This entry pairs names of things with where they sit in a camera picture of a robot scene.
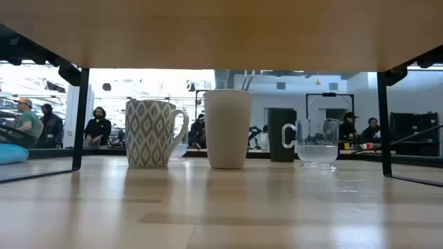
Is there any tall cream ceramic cup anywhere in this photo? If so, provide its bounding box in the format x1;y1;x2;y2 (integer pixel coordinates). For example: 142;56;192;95
202;89;253;170

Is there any tall black cup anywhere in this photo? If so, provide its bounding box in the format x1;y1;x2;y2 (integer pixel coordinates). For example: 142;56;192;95
266;107;298;163

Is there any grey white patterned mug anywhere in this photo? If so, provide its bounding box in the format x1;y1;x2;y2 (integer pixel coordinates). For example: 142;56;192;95
125;99;190;169

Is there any clear glass mug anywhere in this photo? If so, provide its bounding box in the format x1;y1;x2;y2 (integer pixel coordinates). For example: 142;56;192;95
172;142;188;158
281;118;341;171

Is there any person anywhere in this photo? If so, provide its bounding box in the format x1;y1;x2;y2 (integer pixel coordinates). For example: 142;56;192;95
37;103;64;149
12;97;45;140
361;117;382;144
258;124;269;152
188;113;208;149
338;111;361;142
84;106;113;149

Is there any black cabinet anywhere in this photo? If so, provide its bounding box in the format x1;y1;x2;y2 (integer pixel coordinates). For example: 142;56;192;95
389;111;441;157

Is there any blue cloth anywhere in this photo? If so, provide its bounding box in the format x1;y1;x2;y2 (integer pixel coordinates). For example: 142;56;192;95
0;142;30;166

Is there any black background gantry frame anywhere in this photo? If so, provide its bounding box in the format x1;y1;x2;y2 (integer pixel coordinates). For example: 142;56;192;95
305;92;355;120

